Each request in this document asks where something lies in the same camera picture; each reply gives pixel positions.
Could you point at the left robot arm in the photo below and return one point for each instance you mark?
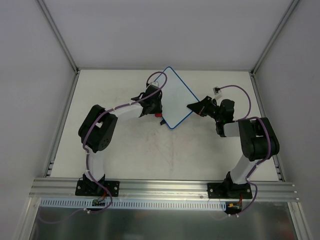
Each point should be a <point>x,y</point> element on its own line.
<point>97,130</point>

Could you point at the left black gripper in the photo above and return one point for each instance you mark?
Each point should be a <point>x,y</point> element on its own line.
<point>155,106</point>

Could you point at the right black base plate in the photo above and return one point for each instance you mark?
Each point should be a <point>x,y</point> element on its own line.
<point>234,191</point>

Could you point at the aluminium frame post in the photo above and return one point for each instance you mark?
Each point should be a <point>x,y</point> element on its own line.
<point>275,34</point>
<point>57,34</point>

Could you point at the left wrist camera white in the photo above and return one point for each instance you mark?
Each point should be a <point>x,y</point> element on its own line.
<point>156,83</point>

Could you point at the right aluminium frame post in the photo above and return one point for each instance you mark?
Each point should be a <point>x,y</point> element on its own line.
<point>275,34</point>

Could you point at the aluminium mounting rail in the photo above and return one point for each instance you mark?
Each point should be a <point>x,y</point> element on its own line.
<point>177,190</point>

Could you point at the left aluminium frame post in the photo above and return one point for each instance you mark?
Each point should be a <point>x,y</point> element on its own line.
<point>57,34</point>

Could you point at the slotted cable duct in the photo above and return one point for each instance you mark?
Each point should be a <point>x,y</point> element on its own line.
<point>90,203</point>

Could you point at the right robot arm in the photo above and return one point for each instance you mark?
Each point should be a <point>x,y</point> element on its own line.
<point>258,143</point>

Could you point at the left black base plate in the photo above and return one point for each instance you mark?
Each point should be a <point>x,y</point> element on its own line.
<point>88,188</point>

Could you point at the blue framed whiteboard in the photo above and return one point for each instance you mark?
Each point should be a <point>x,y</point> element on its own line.
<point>176,95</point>

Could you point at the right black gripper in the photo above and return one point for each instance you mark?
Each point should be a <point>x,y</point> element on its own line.
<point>203,108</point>

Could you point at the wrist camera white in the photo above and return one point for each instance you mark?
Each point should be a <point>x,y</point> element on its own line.
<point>217,93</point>
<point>156,83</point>

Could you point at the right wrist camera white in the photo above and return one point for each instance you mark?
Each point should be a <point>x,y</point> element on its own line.
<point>217,93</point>

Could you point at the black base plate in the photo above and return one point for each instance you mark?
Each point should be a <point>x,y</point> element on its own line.
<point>88,188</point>
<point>234,191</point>

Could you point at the red bone-shaped eraser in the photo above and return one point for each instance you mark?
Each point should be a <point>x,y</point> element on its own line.
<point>158,115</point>

